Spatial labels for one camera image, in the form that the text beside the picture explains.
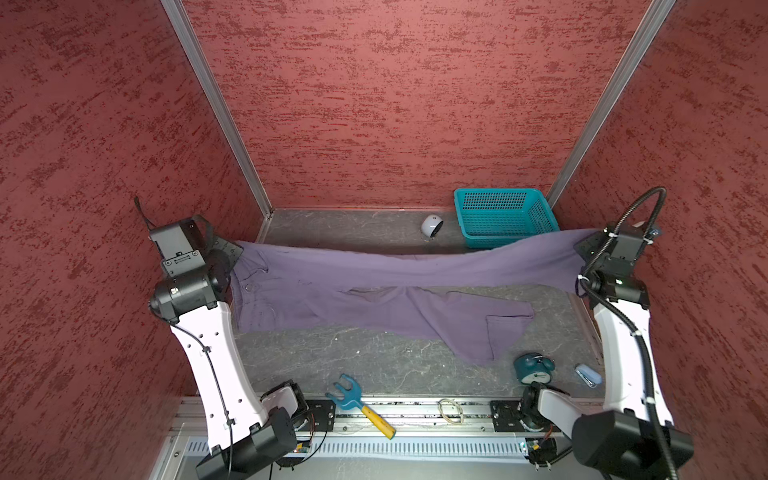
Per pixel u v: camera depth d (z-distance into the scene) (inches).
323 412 30.6
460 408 29.9
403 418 29.8
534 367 29.5
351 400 29.2
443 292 38.5
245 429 14.2
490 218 47.3
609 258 20.7
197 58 31.0
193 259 17.4
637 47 30.0
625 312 18.2
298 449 28.0
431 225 41.9
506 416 28.8
